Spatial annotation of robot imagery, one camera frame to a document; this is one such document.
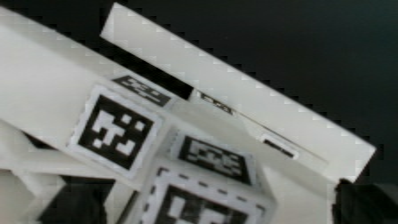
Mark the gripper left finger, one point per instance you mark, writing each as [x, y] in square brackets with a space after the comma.
[127, 201]

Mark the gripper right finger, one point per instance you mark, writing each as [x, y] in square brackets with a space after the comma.
[367, 203]

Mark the white tagged cube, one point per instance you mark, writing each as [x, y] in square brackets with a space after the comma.
[193, 199]

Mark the white chair part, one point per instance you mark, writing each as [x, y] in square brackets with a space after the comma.
[97, 126]

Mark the white right fence rail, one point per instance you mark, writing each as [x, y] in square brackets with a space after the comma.
[267, 109]

